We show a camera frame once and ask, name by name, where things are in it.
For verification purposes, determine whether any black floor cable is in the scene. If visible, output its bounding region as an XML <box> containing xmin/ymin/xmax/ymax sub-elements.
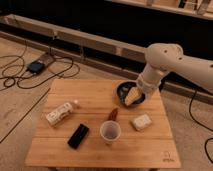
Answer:
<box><xmin>0</xmin><ymin>39</ymin><xmax>81</xmax><ymax>90</ymax></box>

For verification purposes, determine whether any black rectangular phone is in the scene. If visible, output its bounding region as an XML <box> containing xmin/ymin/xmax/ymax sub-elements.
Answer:
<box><xmin>68</xmin><ymin>124</ymin><xmax>89</xmax><ymax>149</ymax></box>

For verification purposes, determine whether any wooden table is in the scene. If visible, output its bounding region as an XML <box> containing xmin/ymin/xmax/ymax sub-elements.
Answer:
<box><xmin>25</xmin><ymin>79</ymin><xmax>181</xmax><ymax>168</ymax></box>

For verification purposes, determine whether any blue power adapter box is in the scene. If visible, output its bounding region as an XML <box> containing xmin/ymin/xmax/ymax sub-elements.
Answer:
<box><xmin>27</xmin><ymin>61</ymin><xmax>45</xmax><ymax>74</ymax></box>

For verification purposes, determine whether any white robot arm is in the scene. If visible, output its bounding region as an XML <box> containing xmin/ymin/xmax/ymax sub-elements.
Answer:
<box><xmin>124</xmin><ymin>43</ymin><xmax>213</xmax><ymax>106</ymax></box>

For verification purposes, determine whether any black cable at right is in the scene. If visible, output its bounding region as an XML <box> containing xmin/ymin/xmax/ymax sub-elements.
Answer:
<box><xmin>188</xmin><ymin>88</ymin><xmax>213</xmax><ymax>165</ymax></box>

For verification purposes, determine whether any dark ceramic bowl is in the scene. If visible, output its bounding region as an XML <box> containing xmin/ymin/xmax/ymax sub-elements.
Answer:
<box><xmin>116</xmin><ymin>81</ymin><xmax>145</xmax><ymax>107</ymax></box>

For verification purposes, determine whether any small brown object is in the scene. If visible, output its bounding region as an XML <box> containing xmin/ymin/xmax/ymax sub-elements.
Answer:
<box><xmin>108</xmin><ymin>108</ymin><xmax>118</xmax><ymax>121</ymax></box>

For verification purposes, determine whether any white sponge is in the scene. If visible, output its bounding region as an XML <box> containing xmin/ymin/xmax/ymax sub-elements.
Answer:
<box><xmin>131</xmin><ymin>114</ymin><xmax>152</xmax><ymax>131</ymax></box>

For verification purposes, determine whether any white paper cup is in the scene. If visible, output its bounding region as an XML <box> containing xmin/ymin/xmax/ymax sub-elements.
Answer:
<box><xmin>100</xmin><ymin>120</ymin><xmax>121</xmax><ymax>144</ymax></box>

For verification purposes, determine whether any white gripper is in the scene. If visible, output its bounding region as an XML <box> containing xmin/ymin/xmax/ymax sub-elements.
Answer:
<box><xmin>125</xmin><ymin>64</ymin><xmax>166</xmax><ymax>106</ymax></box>

